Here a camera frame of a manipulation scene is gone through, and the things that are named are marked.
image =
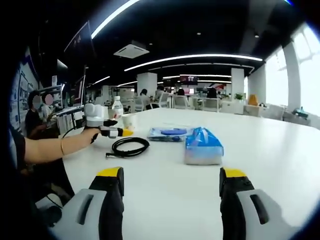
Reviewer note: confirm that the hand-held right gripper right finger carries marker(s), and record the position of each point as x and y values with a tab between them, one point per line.
235	200

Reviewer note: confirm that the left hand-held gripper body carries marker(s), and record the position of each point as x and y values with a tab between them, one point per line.
93	115

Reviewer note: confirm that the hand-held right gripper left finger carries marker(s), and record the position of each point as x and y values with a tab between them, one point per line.
110	200

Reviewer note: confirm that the clear water bottle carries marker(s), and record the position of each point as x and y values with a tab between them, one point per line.
117	107

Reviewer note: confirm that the white paper cup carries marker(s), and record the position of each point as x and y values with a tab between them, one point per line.
128	121

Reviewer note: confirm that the clear packet with blue disc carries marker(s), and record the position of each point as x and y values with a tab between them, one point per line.
170	131

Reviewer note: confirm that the blue tissue pack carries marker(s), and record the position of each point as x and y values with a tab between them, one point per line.
202	147

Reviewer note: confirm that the person's left hand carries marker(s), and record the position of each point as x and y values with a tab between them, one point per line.
88	135

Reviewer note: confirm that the open laptop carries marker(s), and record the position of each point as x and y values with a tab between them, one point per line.
79	91

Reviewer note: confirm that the white storage shelf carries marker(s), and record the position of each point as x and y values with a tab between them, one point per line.
52	91

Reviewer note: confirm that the white table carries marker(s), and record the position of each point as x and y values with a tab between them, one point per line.
262	155

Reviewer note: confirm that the dark desktop monitor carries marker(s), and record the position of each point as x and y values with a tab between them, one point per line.
62	67

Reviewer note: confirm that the white worn device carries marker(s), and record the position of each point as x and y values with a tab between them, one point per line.
42	202

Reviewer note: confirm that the large black hanging screen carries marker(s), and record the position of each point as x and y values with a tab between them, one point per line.
82	45

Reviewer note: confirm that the white office chair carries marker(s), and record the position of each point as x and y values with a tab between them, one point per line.
181	102
211	104

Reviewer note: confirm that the ceiling air conditioner vent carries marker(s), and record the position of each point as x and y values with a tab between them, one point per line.
131	50

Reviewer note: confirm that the person's dark clothing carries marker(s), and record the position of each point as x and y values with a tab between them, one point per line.
17	150

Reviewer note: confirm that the straight ceiling light strip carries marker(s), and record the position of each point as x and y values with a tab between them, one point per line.
112	18

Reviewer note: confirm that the yellow bag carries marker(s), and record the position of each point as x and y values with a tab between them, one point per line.
253	100

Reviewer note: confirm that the potted green plant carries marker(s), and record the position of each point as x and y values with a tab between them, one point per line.
240	96

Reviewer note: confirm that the curved ceiling light strip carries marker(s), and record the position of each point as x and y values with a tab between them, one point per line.
200	56

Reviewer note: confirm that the wall poster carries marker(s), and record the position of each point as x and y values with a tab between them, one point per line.
22	87

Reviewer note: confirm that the wall television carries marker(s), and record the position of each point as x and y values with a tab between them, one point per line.
189	79

